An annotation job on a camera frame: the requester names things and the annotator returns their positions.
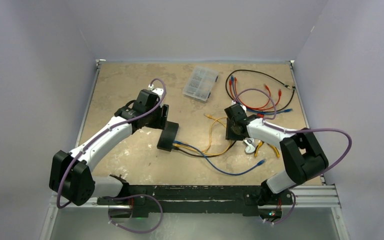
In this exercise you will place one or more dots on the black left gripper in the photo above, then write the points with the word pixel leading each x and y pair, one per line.
pixel 160 123

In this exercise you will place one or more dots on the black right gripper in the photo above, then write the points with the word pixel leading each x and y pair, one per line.
pixel 230 135

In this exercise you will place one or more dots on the black network switch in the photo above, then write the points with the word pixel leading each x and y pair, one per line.
pixel 168 136

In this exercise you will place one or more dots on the clear plastic parts box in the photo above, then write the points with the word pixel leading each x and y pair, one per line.
pixel 200 83

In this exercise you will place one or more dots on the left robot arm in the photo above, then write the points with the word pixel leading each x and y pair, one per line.
pixel 71 172

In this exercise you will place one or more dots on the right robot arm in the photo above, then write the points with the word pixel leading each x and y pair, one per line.
pixel 303 157

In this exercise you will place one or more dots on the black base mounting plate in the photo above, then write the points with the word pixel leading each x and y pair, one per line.
pixel 247 200

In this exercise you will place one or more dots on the aluminium frame rail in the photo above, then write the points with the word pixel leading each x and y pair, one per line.
pixel 307 196

